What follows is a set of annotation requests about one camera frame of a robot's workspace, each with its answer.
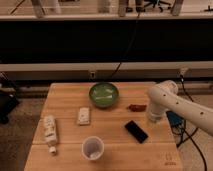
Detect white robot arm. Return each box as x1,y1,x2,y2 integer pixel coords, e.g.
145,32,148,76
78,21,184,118
146,80,213,136

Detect white eraser block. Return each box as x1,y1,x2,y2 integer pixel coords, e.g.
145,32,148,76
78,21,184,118
77,107,90,125

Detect green bowl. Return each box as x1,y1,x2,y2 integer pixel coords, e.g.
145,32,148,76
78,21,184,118
89,82,119,108

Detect black smartphone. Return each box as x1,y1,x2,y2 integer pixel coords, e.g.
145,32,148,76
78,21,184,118
125,120,148,143

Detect clear plastic cup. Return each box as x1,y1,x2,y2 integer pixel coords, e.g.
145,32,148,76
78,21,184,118
81,136,105,161

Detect white lotion bottle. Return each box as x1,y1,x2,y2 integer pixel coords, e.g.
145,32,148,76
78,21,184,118
43,115,58,155

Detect blue box on floor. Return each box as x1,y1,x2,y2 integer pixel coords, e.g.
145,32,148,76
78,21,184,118
166,111,183,135

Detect black office chair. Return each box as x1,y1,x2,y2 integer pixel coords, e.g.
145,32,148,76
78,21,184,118
144,0,171,13

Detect dark object at left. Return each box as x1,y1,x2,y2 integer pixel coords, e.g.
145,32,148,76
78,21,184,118
0,72,19,124

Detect wall power outlet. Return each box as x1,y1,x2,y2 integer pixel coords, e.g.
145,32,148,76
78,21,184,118
90,71,96,79

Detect black hanging cable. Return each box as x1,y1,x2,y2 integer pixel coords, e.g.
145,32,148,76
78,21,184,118
105,8,142,81

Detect black cables beside table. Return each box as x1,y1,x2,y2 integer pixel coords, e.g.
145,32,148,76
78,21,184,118
175,73,209,171

